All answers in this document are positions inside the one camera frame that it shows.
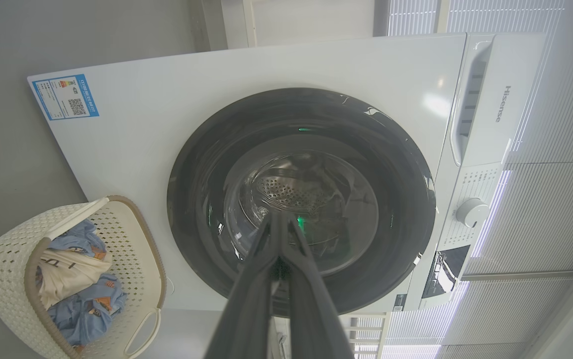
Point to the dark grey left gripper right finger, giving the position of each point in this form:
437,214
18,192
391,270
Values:
311,314

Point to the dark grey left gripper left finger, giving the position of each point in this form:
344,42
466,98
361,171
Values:
246,309

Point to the dark round glass washer door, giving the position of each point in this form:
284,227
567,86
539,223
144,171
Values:
206,164

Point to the blue patterned garment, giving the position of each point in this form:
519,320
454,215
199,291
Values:
84,314

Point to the cream garment with blue part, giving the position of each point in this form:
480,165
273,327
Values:
69,274

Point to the dark glossy display panel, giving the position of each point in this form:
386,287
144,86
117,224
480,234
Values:
446,271

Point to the white washing machine dial knob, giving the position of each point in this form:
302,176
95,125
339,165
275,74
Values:
471,213

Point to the white front-load washing machine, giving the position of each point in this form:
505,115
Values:
166,99

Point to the cream perforated laundry basket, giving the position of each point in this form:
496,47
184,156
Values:
7,269

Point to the white window blinds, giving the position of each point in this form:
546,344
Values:
555,199

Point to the blue energy label sticker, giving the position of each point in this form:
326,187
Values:
66,97

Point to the white detergent drawer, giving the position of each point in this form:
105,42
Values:
510,99

